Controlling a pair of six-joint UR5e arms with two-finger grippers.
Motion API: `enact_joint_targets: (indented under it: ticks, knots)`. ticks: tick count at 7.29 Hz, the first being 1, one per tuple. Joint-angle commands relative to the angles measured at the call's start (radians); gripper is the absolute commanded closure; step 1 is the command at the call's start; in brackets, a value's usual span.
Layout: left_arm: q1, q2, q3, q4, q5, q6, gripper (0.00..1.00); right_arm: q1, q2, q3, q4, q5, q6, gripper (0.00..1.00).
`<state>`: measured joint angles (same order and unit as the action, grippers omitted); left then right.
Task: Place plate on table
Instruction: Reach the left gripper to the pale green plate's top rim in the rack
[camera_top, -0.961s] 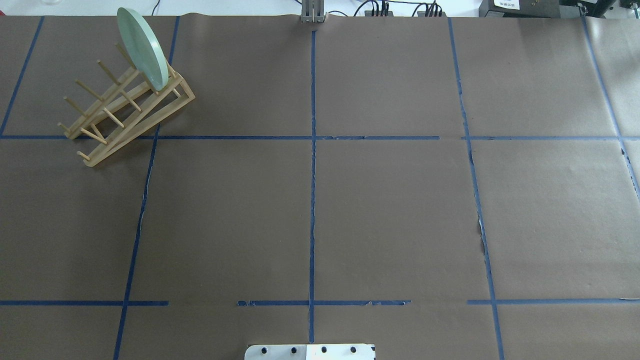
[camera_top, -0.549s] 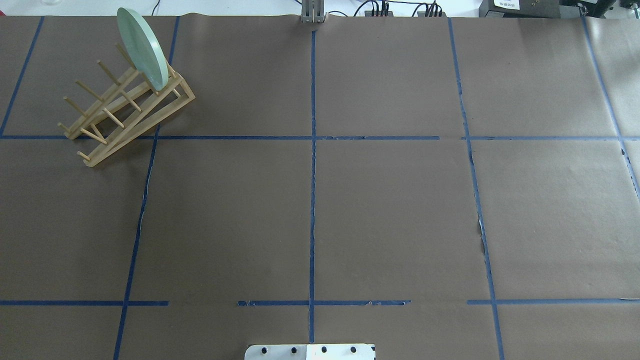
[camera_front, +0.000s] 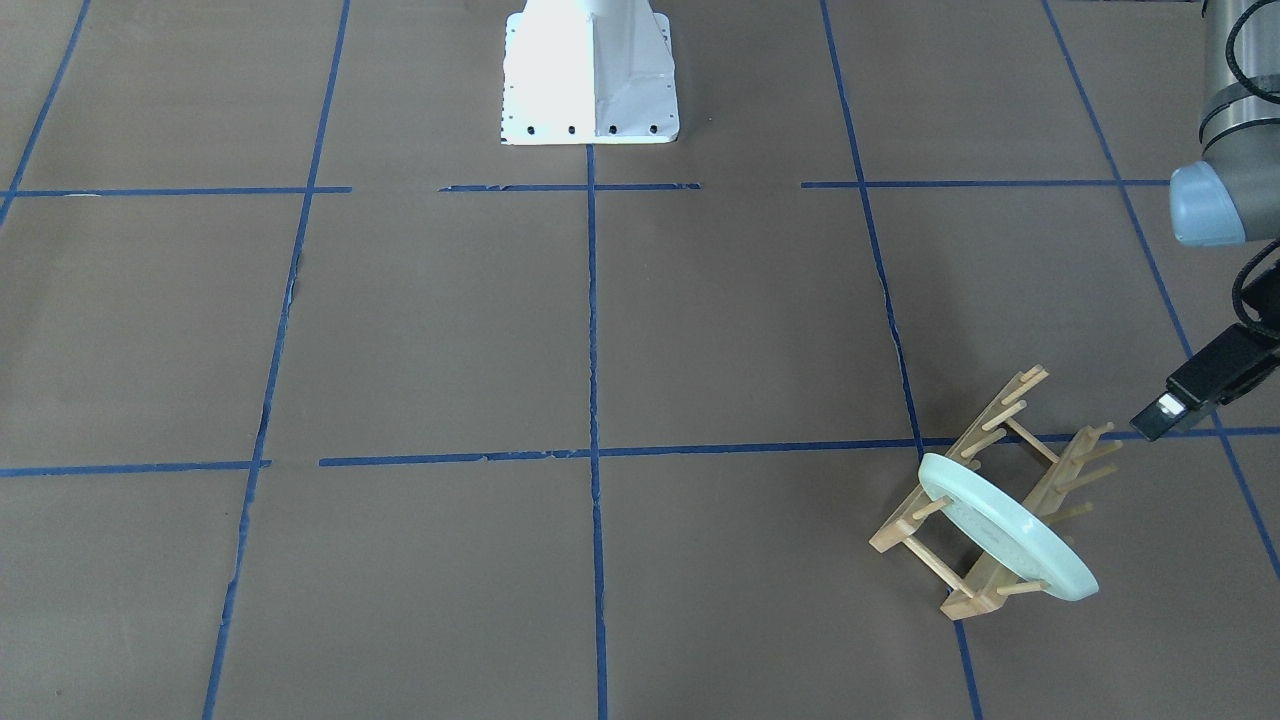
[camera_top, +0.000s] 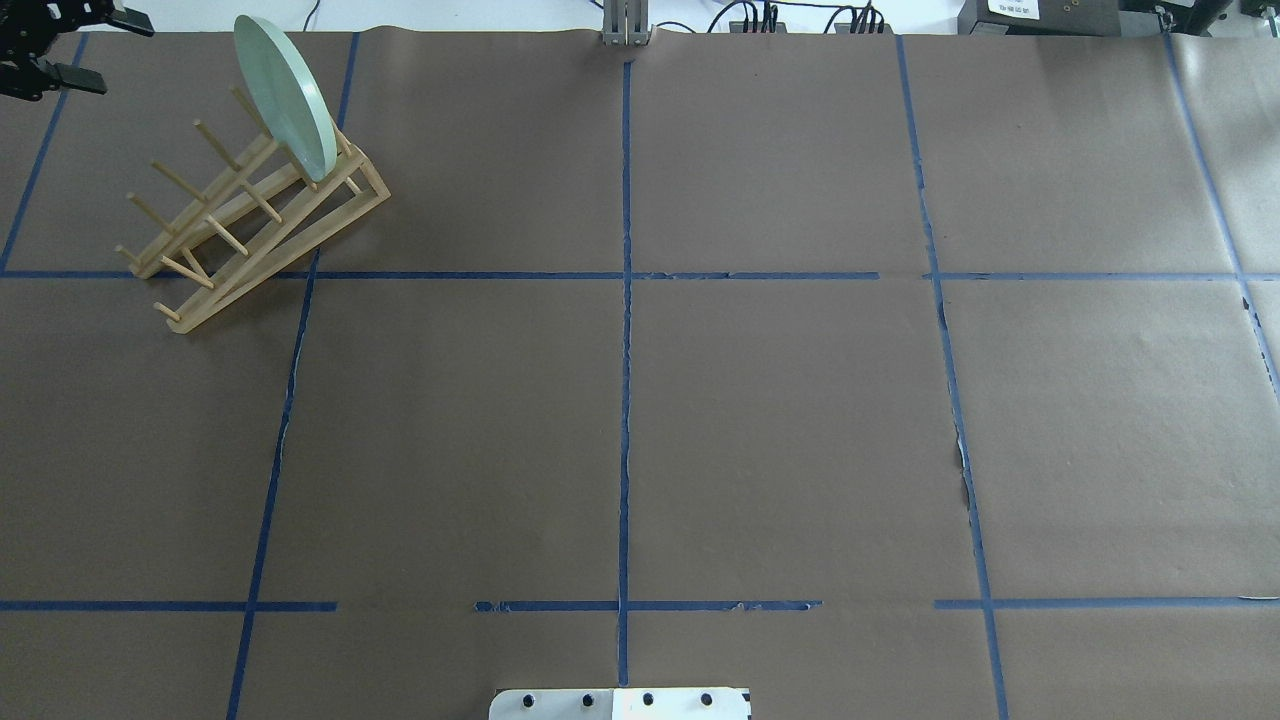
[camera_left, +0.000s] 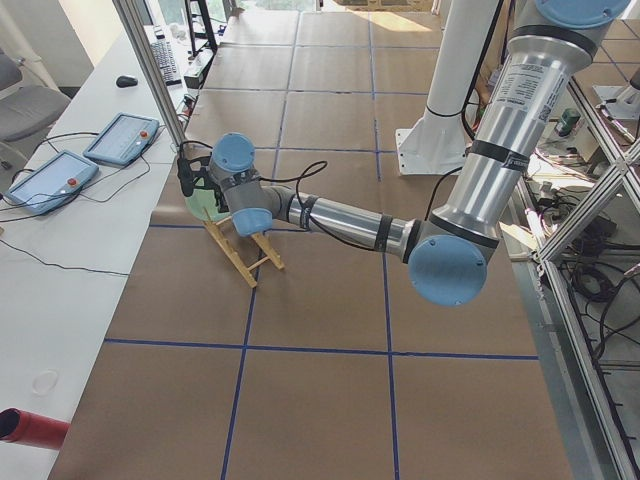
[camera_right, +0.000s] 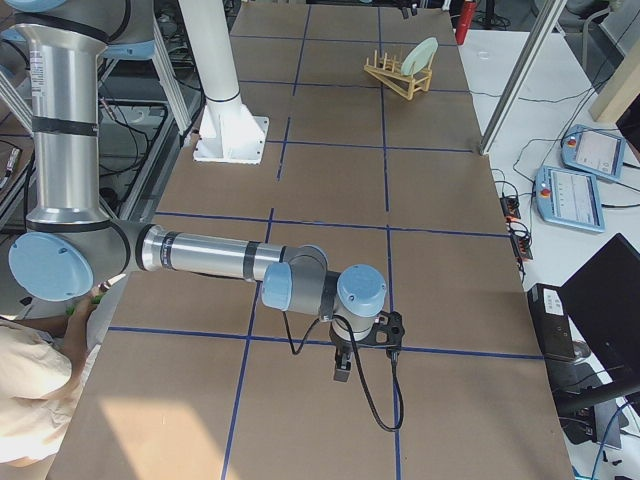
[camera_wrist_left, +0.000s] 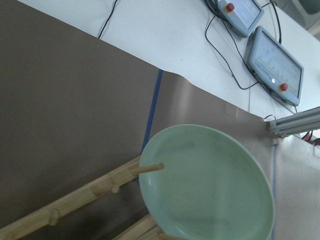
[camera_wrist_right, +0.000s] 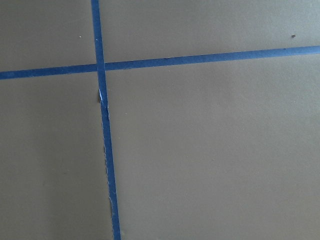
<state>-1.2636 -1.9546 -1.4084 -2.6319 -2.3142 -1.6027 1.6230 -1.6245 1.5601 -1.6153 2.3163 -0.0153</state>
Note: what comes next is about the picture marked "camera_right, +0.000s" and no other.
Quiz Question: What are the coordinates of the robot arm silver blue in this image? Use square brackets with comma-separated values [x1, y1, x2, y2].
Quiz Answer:
[8, 1, 404, 381]

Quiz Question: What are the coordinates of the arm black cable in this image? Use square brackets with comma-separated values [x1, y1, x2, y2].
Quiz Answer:
[282, 309, 405, 432]

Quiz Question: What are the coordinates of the near blue teach pendant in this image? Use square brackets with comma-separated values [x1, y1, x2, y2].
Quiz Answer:
[534, 165, 605, 233]

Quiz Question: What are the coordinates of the far blue teach pendant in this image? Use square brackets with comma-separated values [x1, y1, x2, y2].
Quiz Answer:
[561, 124, 626, 182]

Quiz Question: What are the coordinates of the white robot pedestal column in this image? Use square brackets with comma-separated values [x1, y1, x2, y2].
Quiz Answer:
[179, 0, 269, 165]

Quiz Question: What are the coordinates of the light green plate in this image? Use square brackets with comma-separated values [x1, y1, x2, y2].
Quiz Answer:
[400, 37, 439, 76]

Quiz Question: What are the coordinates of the black computer monitor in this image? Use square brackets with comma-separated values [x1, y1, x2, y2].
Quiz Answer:
[555, 232, 640, 416]

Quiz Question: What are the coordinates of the person in beige shorts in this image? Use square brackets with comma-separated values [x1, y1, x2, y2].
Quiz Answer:
[1, 295, 97, 467]

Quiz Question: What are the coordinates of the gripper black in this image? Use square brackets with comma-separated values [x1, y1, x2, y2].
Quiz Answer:
[329, 327, 357, 382]

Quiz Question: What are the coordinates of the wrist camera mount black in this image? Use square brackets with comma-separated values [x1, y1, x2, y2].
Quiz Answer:
[358, 311, 405, 351]

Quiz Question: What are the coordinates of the blue teach pendant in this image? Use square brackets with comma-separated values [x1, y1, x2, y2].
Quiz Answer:
[561, 124, 626, 182]
[534, 165, 605, 233]

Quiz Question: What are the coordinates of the small orange black electronics board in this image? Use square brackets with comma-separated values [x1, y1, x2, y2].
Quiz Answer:
[500, 196, 521, 221]

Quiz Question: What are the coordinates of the red cylinder tube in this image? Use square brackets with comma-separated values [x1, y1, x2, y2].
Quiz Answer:
[455, 0, 477, 45]

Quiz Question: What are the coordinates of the black desktop computer box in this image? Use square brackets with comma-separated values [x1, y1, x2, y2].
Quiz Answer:
[527, 283, 591, 363]

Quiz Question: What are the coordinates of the aluminium frame post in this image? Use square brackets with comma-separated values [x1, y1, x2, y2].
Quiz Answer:
[479, 0, 567, 155]

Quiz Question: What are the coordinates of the wooden dish rack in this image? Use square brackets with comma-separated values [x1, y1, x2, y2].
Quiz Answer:
[363, 50, 435, 101]

